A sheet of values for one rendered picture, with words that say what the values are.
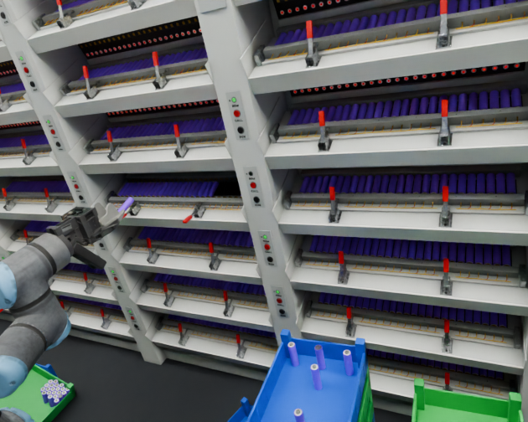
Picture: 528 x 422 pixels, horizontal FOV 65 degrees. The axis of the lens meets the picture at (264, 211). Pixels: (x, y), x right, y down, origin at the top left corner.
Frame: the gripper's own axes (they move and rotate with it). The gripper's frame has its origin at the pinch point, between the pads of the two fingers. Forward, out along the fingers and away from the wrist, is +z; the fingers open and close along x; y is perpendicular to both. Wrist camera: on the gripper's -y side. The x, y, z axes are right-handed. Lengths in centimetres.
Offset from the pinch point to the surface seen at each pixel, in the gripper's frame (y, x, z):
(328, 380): -34, -60, -11
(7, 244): -29, 100, 16
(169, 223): -13.2, 0.1, 17.3
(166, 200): -6.6, 1.9, 21.0
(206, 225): -13.1, -14.4, 17.5
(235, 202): -6.6, -24.7, 21.2
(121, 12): 49, -7, 18
